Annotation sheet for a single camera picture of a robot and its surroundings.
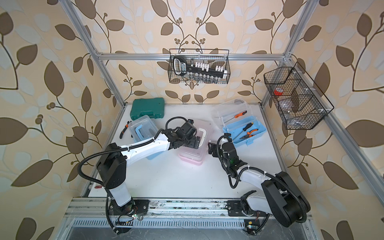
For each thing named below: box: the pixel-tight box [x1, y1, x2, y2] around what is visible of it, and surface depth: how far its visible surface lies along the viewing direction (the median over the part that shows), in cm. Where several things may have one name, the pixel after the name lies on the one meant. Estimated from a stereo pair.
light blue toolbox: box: [212, 98, 267, 146], surface depth 104 cm
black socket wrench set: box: [173, 56, 228, 84], surface depth 87 cm
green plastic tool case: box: [130, 97, 165, 121], surface depth 118 cm
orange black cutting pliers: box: [119, 120, 132, 139], surface depth 107 cm
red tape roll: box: [273, 87, 284, 96], surface depth 83 cm
